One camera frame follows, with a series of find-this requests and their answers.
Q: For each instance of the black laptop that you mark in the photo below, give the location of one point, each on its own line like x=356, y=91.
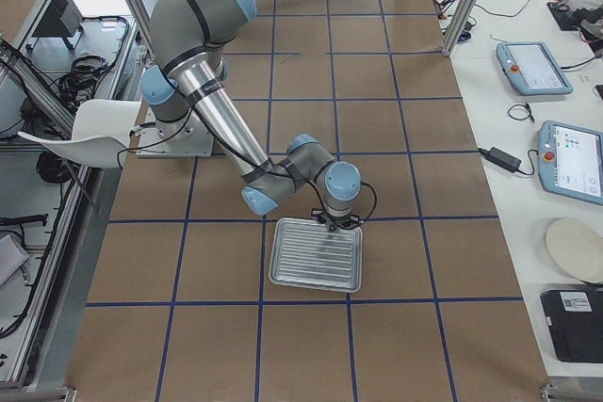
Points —
x=574, y=320

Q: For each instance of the ribbed metal tray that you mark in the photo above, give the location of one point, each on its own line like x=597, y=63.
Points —
x=308, y=254

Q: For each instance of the blue teach pendant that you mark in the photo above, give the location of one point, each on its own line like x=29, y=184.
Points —
x=531, y=69
x=570, y=161

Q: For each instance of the aluminium frame post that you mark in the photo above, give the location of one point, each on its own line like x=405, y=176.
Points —
x=464, y=2

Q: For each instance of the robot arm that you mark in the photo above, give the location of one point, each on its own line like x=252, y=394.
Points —
x=187, y=38

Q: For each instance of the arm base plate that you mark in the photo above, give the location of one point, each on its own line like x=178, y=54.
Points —
x=185, y=138

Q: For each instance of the black power adapter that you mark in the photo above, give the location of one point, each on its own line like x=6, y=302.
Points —
x=501, y=159

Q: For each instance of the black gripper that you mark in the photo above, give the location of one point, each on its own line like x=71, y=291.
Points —
x=334, y=224

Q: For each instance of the white plastic chair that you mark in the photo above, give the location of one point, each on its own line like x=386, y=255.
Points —
x=100, y=130

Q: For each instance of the white round plate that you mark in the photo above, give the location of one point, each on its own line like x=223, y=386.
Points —
x=576, y=249

